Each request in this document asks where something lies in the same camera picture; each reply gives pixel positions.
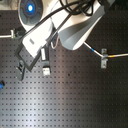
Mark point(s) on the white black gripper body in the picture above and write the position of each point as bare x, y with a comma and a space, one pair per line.
34, 42

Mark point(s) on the right metal cable clip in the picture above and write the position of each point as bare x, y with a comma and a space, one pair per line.
104, 58

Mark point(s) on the metal cable clip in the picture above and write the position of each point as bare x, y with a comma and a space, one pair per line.
12, 32
104, 58

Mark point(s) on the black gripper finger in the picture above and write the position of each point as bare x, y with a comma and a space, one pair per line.
43, 54
20, 70

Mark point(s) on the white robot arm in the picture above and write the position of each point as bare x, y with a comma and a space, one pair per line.
71, 20

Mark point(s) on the left metal cable clip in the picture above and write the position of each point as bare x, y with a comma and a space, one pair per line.
12, 32

